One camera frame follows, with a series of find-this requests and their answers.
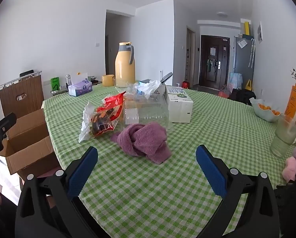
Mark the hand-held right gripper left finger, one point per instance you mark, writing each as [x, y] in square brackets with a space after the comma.
[83, 172]

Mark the yellow thermos jug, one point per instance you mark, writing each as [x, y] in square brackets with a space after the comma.
[124, 69]

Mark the purple tissue box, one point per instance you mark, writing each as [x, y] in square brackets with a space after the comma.
[80, 89]

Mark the purple towel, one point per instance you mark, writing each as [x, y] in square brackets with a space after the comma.
[143, 138]

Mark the pale wooden door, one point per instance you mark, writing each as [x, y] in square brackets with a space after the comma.
[190, 54]

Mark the crumpled white plastic bag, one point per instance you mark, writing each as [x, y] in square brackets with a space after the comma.
[148, 86]

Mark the white bottle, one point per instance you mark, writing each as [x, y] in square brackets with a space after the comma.
[68, 79]

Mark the pale green bowl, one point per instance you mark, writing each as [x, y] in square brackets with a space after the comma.
[259, 116]

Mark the green checked tablecloth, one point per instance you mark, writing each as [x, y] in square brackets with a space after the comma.
[162, 203]

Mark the pastel cloth bag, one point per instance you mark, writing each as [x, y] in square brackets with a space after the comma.
[235, 81]

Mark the brown cardboard box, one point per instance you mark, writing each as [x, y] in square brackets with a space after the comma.
[26, 129]

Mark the white milk carton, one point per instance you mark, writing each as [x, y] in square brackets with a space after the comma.
[180, 109]

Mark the glass vase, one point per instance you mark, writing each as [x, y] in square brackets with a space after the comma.
[281, 138]

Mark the yellow mug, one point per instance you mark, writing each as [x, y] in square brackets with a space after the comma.
[107, 80]

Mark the black bag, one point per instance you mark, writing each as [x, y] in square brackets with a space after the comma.
[244, 95]

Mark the red snack bag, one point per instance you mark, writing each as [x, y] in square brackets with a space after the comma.
[106, 119]

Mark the red toy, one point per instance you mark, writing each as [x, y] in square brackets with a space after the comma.
[186, 84]

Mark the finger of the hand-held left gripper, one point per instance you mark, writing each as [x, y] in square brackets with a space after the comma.
[7, 122]

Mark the white umbrellas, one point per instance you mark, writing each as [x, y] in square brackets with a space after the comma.
[252, 52]

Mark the orange box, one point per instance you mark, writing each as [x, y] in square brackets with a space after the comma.
[295, 99]

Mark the metal rack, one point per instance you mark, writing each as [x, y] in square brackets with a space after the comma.
[14, 80]

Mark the clear plastic container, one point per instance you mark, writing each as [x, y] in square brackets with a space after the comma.
[148, 114]

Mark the pile of small oranges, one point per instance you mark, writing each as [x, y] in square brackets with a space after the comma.
[264, 107]

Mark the dark entrance door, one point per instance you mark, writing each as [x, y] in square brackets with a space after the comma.
[205, 47]

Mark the yellow box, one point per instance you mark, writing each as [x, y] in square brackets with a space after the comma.
[247, 28]

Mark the white plastic wrapper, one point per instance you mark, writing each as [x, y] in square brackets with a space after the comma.
[86, 126]

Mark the paper sheet on refrigerator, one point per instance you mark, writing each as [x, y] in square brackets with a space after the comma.
[242, 43]

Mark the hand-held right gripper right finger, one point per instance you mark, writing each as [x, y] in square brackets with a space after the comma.
[212, 173]

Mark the pink plush toy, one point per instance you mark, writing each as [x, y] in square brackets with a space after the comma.
[290, 168]

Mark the brown slatted storage box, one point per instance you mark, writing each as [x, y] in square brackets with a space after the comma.
[31, 91]

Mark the grey refrigerator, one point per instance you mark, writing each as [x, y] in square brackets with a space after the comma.
[242, 62]

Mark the round ceiling light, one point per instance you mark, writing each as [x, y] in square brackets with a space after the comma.
[221, 14]

